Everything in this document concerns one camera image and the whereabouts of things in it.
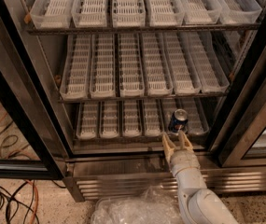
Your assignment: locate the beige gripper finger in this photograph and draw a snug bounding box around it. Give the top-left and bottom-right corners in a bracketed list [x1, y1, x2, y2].
[162, 133, 176, 162]
[178, 131, 193, 151]

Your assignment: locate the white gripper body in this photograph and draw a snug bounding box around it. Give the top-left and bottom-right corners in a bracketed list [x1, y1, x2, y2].
[170, 150, 200, 176]

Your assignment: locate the blue pepsi can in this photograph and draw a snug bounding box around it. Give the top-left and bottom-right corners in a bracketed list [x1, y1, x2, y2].
[168, 109, 189, 133]

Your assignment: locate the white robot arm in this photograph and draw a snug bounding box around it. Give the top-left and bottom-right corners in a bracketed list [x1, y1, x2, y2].
[162, 131, 238, 224]

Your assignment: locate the bottom metal shelf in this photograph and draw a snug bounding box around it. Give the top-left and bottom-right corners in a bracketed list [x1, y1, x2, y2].
[73, 134, 207, 145]

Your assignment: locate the metal shelf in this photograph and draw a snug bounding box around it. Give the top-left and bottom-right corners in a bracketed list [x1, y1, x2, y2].
[58, 91, 228, 104]
[73, 134, 207, 145]
[27, 23, 260, 35]

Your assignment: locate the stainless steel fridge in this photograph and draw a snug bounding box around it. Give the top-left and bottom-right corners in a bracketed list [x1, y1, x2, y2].
[0, 0, 266, 203]

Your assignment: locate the middle metal shelf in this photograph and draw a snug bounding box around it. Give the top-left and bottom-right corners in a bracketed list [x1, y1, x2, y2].
[58, 91, 228, 104]

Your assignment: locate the top metal shelf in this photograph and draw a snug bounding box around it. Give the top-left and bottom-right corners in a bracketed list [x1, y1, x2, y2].
[27, 23, 260, 35]

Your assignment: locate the open glass fridge door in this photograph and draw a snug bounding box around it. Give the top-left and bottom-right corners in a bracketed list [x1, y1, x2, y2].
[0, 0, 70, 180]

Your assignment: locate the clear plastic bag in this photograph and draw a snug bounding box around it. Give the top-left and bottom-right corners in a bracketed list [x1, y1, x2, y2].
[91, 186, 184, 224]

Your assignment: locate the orange cable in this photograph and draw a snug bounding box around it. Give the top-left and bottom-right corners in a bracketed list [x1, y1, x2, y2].
[23, 179, 40, 224]

